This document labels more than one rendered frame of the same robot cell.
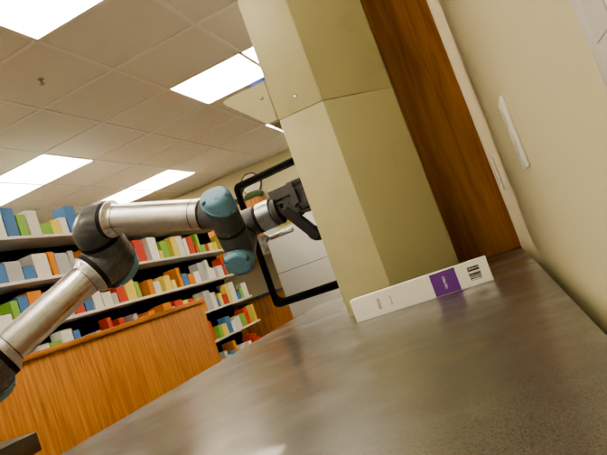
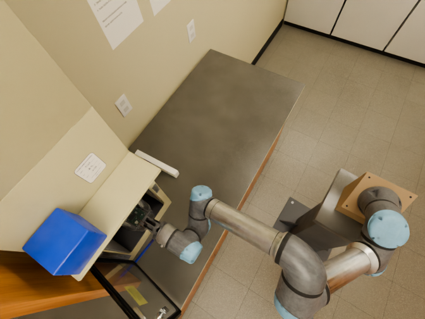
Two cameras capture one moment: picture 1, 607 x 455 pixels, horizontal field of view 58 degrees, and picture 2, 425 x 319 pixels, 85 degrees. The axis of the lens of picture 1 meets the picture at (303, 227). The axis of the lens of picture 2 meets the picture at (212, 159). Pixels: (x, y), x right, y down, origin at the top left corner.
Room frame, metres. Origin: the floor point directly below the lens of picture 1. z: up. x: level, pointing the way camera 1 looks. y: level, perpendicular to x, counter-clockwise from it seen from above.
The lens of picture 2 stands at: (1.46, 0.30, 2.09)
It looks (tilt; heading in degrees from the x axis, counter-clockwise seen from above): 65 degrees down; 200
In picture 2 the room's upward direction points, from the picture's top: 8 degrees counter-clockwise
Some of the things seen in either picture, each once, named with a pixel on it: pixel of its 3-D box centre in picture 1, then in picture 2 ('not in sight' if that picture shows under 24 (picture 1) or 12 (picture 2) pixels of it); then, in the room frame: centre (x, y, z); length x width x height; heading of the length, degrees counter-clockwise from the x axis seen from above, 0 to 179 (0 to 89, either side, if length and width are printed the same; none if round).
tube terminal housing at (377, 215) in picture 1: (358, 142); (93, 194); (1.34, -0.20, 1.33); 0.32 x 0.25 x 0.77; 162
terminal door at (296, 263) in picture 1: (294, 230); (139, 290); (1.60, 0.03, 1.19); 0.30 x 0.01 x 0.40; 63
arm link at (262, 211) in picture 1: (269, 214); (165, 235); (1.41, 0.07, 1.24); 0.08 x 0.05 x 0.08; 162
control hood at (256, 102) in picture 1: (275, 120); (115, 212); (1.39, -0.02, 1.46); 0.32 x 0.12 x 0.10; 162
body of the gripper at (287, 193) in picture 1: (295, 199); (147, 222); (1.38, 0.00, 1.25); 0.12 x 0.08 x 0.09; 72
